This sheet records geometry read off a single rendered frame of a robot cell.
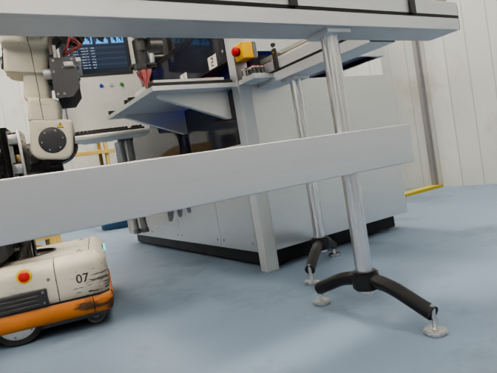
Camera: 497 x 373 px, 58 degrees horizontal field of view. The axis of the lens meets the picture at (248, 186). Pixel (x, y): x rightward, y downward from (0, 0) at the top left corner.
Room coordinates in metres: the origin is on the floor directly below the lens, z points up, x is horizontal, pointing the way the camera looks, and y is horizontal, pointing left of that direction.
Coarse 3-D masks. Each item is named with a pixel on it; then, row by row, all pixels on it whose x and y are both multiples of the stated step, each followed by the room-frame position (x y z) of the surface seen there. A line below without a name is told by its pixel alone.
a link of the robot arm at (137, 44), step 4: (136, 40) 1.93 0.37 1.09; (140, 40) 1.93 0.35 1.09; (144, 40) 1.95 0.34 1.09; (148, 40) 1.96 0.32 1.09; (132, 44) 1.94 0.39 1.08; (136, 44) 1.93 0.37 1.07; (140, 44) 1.93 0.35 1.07; (144, 44) 1.94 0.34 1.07; (148, 44) 1.96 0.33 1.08; (136, 48) 1.93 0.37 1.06; (140, 48) 1.93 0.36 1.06; (144, 48) 1.94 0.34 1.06; (148, 48) 1.96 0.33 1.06
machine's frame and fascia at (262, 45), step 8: (184, 40) 2.43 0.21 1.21; (248, 40) 2.10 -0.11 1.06; (256, 40) 2.12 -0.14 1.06; (264, 40) 2.15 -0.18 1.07; (272, 40) 2.17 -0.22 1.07; (280, 40) 2.20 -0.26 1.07; (288, 40) 2.22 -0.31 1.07; (296, 40) 2.25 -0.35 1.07; (176, 48) 2.53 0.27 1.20; (264, 48) 2.14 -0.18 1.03; (280, 48) 2.19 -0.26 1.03; (168, 56) 2.64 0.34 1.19; (360, 56) 2.49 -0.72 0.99; (368, 56) 2.52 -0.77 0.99; (376, 56) 2.56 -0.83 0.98; (224, 64) 2.15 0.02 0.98; (352, 64) 2.76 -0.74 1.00; (208, 72) 2.27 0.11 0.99
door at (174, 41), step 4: (164, 40) 2.67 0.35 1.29; (168, 40) 2.63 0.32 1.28; (172, 40) 2.58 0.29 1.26; (176, 40) 2.54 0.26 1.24; (180, 40) 2.49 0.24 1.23; (164, 44) 2.68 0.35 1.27; (168, 44) 2.64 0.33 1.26; (172, 44) 2.59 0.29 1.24; (176, 44) 2.55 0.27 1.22; (164, 48) 2.69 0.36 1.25; (168, 48) 2.64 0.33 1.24; (172, 48) 2.59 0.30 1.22; (164, 52) 2.70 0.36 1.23; (168, 52) 2.65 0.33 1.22; (156, 60) 2.81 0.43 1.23
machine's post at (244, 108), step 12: (228, 48) 2.08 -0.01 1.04; (228, 60) 2.09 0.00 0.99; (240, 72) 2.06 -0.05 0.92; (240, 96) 2.05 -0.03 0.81; (240, 108) 2.06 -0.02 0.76; (252, 108) 2.08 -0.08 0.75; (240, 120) 2.07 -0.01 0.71; (252, 120) 2.07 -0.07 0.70; (240, 132) 2.09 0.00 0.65; (252, 132) 2.07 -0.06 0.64; (252, 144) 2.06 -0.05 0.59; (264, 192) 2.07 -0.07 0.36; (252, 204) 2.08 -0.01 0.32; (264, 204) 2.07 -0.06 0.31; (264, 216) 2.06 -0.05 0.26; (264, 228) 2.06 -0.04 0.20; (264, 240) 2.05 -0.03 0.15; (264, 252) 2.05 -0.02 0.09; (276, 252) 2.08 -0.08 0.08; (264, 264) 2.07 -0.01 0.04; (276, 264) 2.07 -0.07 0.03
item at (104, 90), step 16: (80, 48) 2.71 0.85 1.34; (96, 48) 2.75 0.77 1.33; (112, 48) 2.78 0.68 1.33; (128, 48) 2.81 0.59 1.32; (96, 64) 2.74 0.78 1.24; (112, 64) 2.77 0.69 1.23; (128, 64) 2.81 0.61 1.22; (96, 80) 2.74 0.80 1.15; (112, 80) 2.77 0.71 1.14; (128, 80) 2.81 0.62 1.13; (96, 96) 2.73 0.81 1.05; (112, 96) 2.77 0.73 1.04; (128, 96) 2.80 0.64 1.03; (80, 112) 2.69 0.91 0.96; (96, 112) 2.73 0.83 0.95; (80, 128) 2.69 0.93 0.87; (96, 128) 2.72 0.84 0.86
